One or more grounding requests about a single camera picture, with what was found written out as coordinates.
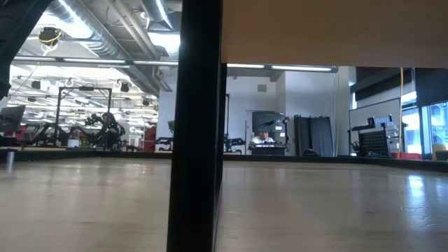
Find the green potted plant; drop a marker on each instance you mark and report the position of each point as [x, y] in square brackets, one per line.
[171, 126]

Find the black background robot arms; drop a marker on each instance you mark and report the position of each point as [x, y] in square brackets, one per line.
[49, 134]

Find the wooden shelf board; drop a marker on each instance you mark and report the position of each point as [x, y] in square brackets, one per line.
[332, 31]

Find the long ceiling light strip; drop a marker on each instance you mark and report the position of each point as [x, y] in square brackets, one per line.
[94, 60]
[301, 68]

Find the grey wall vent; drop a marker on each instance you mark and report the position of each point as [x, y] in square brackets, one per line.
[262, 87]

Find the black round ceiling device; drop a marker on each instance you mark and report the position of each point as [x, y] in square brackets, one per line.
[49, 35]

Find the black dome-shaped object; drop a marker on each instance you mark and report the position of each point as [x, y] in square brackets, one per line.
[311, 153]

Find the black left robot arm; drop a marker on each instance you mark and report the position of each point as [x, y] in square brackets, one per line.
[14, 35]

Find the black background robot arm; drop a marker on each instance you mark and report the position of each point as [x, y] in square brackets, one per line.
[234, 143]

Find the small grey post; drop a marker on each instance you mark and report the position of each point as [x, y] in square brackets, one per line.
[10, 159]

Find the dark grey curtain partition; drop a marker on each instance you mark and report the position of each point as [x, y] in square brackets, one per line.
[315, 136]

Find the dark desk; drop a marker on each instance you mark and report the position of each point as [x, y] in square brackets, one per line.
[269, 150]

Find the person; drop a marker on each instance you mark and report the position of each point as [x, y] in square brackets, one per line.
[109, 134]
[262, 139]

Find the red low object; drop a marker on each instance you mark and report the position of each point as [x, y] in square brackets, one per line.
[409, 156]

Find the black roller blind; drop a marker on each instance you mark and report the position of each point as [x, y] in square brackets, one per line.
[432, 85]

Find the silver spiral ceiling duct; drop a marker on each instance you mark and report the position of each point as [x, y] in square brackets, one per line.
[157, 12]
[101, 42]

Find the dark computer monitor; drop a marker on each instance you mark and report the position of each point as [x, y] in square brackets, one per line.
[12, 118]

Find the large glass window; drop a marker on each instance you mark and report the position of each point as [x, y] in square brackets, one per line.
[437, 126]

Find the black metal frame rig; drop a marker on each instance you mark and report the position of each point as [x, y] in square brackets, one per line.
[84, 88]

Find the yellow object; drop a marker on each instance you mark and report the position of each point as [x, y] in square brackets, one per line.
[439, 148]

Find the black aluminium table frame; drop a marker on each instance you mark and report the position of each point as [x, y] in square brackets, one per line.
[105, 154]

